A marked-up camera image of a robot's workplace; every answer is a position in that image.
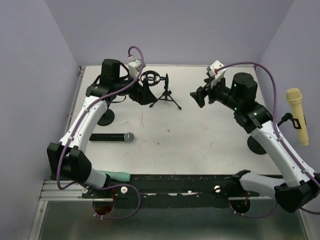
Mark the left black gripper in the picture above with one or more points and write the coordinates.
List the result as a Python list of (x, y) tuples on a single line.
[(144, 95)]

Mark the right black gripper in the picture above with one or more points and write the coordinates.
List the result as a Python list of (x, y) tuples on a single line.
[(201, 92)]

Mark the black round-base mic stand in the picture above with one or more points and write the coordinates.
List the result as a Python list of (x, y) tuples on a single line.
[(107, 118)]

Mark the black microphone silver grille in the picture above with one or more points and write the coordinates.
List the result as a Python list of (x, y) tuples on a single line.
[(112, 137)]

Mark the teal microphone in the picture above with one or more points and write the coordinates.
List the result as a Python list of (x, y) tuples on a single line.
[(123, 177)]

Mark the cream microphone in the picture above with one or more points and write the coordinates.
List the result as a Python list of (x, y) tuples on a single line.
[(294, 98)]

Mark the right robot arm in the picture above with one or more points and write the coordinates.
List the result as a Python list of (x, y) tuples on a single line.
[(299, 182)]

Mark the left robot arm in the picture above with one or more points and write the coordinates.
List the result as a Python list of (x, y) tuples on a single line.
[(67, 158)]

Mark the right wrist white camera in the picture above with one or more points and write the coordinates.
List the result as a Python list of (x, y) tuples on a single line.
[(215, 72)]

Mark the wrist white camera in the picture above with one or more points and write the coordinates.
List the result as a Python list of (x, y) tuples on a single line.
[(135, 66), (215, 72)]

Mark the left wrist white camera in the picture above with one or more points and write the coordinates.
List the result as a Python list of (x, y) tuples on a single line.
[(135, 66)]

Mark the black mounting rail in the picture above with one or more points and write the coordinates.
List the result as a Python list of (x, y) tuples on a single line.
[(154, 202)]

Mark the aluminium frame rail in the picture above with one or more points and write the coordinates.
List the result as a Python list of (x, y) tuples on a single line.
[(62, 190)]

